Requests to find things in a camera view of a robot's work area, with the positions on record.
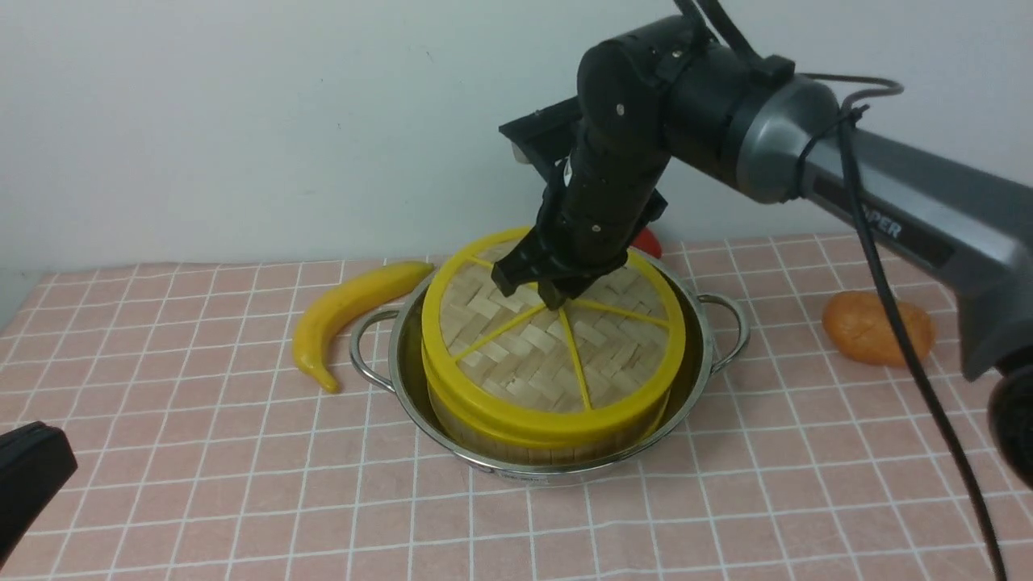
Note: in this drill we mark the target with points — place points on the black left gripper tip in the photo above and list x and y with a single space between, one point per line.
36 462

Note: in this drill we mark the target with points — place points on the yellow banana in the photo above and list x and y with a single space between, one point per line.
338 307

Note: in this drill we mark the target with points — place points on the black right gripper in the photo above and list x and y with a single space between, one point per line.
603 203

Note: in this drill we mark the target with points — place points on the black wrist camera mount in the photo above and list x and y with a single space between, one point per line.
544 137

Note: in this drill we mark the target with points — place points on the yellow bamboo steamer basket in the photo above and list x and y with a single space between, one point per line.
549 452

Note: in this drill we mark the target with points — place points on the yellow woven steamer lid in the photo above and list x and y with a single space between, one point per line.
507 370

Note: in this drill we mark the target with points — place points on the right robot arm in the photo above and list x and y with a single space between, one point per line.
670 91

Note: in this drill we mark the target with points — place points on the red bell pepper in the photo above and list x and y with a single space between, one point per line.
648 243

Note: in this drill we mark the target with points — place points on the pink checkered tablecloth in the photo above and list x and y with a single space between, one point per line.
204 454

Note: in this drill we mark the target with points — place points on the stainless steel pot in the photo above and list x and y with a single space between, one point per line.
387 348

